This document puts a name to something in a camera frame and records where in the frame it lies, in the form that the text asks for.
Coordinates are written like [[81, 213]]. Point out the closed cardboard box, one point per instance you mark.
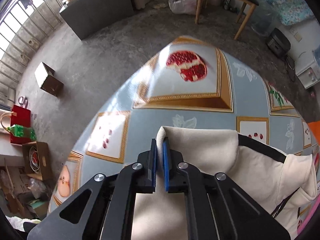
[[48, 82]]

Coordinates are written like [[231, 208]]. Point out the clear water jug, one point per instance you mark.
[[262, 20]]

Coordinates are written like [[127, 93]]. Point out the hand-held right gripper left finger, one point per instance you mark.
[[154, 166]]

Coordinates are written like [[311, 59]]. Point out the green bottle pack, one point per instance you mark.
[[20, 130]]

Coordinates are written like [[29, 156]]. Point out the wall socket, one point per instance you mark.
[[296, 33]]

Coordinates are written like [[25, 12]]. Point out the barred window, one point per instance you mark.
[[15, 22]]

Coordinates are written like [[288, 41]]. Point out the grey cabinet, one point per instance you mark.
[[100, 12]]

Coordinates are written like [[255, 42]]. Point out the fruit print tablecloth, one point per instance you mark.
[[175, 115]]

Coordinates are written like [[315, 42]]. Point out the dark rice cooker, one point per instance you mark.
[[277, 42]]

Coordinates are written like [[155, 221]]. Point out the flattened cardboard pile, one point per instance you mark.
[[12, 187]]

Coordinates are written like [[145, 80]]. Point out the cream garment with black stripes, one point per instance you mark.
[[225, 155]]

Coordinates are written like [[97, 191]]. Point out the floral teal blanket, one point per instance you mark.
[[287, 5]]

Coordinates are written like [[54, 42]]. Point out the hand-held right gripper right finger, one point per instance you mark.
[[166, 171]]

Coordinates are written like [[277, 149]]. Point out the red paper bag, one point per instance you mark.
[[21, 116]]

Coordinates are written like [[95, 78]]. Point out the white drawer cabinet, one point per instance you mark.
[[306, 67]]

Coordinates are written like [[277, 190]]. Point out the orange cloth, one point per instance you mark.
[[315, 130]]

